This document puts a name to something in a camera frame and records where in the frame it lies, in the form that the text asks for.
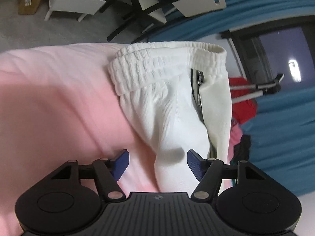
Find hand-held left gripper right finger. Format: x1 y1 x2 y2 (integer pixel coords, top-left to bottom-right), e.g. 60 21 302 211
187 149 267 199

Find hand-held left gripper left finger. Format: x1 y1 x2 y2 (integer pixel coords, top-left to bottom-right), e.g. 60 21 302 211
50 149 130 199

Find white pants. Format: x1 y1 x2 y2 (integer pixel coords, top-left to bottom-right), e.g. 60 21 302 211
107 42 232 193

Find pink cloth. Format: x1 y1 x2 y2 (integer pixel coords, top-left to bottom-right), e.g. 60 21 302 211
228 125 244 164

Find red cloth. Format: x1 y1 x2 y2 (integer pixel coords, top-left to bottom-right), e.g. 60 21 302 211
228 77 258 126

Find pastel bed sheet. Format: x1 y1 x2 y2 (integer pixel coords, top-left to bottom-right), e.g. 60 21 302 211
0 43 233 236

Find dark framed window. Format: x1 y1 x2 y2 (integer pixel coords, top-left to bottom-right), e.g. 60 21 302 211
220 17 315 96

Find black and white chair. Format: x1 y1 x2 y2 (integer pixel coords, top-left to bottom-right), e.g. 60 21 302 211
99 0 227 42

